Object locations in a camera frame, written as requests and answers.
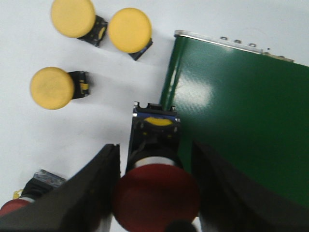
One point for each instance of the green conveyor belt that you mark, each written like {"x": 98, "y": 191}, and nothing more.
{"x": 253, "y": 109}

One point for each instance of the yellow mushroom push button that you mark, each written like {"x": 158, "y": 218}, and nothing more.
{"x": 53, "y": 88}
{"x": 77, "y": 19}
{"x": 130, "y": 31}

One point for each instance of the aluminium conveyor side rail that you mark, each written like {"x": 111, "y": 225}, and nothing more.
{"x": 235, "y": 44}

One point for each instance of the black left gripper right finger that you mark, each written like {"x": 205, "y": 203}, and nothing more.
{"x": 232, "y": 202}

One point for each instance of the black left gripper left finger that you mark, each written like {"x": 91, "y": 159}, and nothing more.
{"x": 82, "y": 204}

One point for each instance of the red mushroom push button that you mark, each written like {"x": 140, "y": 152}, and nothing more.
{"x": 155, "y": 194}
{"x": 39, "y": 185}

